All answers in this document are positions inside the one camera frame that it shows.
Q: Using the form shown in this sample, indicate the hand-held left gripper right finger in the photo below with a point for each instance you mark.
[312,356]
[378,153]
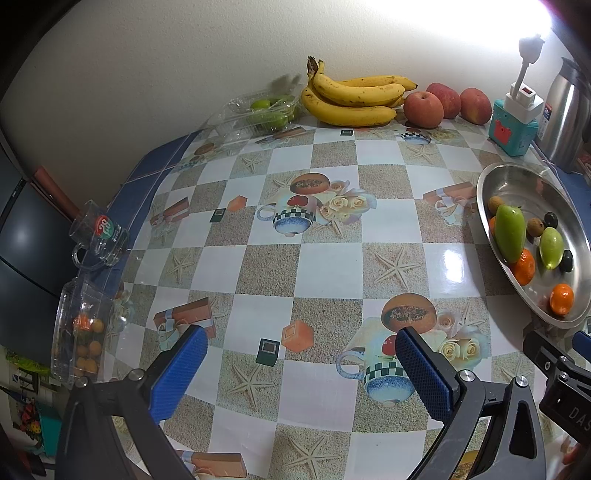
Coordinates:
[425,374]

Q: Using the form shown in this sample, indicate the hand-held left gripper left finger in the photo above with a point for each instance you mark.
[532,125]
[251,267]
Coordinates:
[182,369]

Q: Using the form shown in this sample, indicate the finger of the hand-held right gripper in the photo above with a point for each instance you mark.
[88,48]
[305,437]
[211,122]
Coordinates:
[582,344]
[547,357]

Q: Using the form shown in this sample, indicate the orange mandarin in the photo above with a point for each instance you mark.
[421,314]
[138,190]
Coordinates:
[561,300]
[525,268]
[492,225]

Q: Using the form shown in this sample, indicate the green mango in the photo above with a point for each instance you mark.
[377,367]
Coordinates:
[510,233]
[551,248]

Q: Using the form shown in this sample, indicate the brown kiwi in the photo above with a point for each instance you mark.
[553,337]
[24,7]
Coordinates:
[535,227]

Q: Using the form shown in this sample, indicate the dark plum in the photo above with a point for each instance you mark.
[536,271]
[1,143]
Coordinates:
[550,219]

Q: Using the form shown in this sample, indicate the stainless steel plate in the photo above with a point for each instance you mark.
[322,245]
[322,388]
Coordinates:
[517,184]

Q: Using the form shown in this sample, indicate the person's right hand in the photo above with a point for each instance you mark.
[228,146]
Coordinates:
[571,458]

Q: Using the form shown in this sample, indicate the pile of small kumquats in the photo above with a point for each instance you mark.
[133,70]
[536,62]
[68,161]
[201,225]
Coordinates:
[87,350]

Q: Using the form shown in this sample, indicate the tall clear plastic box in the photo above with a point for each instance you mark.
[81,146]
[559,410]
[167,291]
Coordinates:
[74,332]

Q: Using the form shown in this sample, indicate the small teal box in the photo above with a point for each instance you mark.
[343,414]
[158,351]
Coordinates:
[48,429]

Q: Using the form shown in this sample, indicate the checkered printed tablecloth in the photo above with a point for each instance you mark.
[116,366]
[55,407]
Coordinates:
[323,267]

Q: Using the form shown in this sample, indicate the green packet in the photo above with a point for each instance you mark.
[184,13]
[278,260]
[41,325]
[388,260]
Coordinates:
[25,363]

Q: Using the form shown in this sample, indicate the glass mug with round logo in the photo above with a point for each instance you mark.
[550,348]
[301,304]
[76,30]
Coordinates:
[99,233]

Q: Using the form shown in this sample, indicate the dark grey cabinet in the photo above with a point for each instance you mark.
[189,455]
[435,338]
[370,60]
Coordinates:
[23,240]

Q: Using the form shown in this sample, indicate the blue cloth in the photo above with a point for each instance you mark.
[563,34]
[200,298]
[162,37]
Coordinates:
[147,161]

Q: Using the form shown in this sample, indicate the brown wooden stick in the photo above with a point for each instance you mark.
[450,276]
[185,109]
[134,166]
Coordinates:
[53,189]

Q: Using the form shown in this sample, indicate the teal plastic box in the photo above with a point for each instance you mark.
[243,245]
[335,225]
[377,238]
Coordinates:
[510,134]

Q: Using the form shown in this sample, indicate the stainless steel kettle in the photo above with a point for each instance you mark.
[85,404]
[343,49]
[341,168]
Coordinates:
[565,120]

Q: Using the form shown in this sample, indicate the clear plastic clamshell box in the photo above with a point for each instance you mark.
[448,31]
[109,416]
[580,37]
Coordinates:
[231,117]

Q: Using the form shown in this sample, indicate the green lime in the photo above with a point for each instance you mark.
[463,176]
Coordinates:
[260,105]
[270,122]

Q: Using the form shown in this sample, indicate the yellow banana bunch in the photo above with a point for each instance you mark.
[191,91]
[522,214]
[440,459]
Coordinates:
[351,108]

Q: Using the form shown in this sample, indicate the middle red apple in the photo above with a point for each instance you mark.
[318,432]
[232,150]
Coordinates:
[450,99]

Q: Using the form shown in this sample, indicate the white gooseneck lamp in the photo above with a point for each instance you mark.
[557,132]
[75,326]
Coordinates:
[531,48]

